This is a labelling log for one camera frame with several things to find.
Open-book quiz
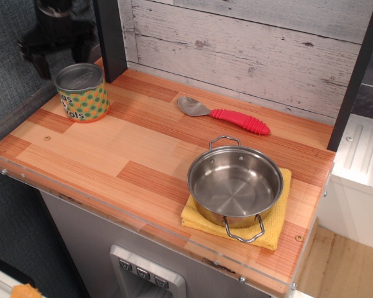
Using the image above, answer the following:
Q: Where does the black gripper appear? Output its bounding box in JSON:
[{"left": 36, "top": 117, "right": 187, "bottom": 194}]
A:
[{"left": 18, "top": 9, "right": 94, "bottom": 79}]

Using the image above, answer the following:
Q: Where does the green orange checkered can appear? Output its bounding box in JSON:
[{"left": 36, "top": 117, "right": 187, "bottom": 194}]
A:
[{"left": 53, "top": 63, "right": 110, "bottom": 123}]

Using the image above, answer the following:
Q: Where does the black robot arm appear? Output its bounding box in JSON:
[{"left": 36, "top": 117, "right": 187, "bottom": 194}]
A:
[{"left": 17, "top": 1, "right": 95, "bottom": 79}]

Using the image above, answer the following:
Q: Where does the silver steel pan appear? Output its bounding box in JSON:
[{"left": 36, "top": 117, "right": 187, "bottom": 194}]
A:
[{"left": 186, "top": 137, "right": 284, "bottom": 243}]

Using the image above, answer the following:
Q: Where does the clear acrylic edge guard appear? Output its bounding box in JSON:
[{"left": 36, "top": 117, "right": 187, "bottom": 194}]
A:
[{"left": 0, "top": 148, "right": 334, "bottom": 297}]

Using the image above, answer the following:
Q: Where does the silver dispenser panel with buttons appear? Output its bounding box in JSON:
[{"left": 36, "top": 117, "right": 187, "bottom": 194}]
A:
[{"left": 110, "top": 245, "right": 187, "bottom": 297}]

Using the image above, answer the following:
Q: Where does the orange object at corner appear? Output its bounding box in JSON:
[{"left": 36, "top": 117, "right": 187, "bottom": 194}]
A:
[{"left": 10, "top": 284, "right": 43, "bottom": 298}]

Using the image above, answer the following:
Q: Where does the yellow folded cloth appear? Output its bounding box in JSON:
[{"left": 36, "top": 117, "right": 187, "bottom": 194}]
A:
[{"left": 181, "top": 168, "right": 292, "bottom": 251}]

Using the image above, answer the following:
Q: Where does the white toy sink counter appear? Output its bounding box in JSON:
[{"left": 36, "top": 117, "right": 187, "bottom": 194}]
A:
[{"left": 315, "top": 45, "right": 373, "bottom": 253}]

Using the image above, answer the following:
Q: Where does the dark left cabinet post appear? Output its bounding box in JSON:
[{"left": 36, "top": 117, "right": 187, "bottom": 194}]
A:
[{"left": 93, "top": 0, "right": 127, "bottom": 83}]

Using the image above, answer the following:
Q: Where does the dark cabinet post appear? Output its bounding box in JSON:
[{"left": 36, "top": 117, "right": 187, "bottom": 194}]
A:
[
  {"left": 327, "top": 12, "right": 373, "bottom": 152},
  {"left": 93, "top": 0, "right": 127, "bottom": 83}
]

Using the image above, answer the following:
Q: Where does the red handled metal spoon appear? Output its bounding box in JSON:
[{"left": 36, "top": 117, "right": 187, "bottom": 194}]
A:
[{"left": 177, "top": 96, "right": 270, "bottom": 135}]

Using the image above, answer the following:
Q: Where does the dark right cabinet post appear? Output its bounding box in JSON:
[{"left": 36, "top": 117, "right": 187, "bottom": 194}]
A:
[{"left": 327, "top": 12, "right": 373, "bottom": 152}]

